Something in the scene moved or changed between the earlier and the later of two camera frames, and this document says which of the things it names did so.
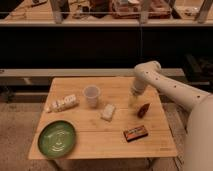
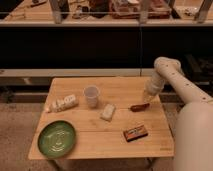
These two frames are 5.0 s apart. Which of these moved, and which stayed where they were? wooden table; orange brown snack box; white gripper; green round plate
Moved: white gripper
Stayed: orange brown snack box; wooden table; green round plate
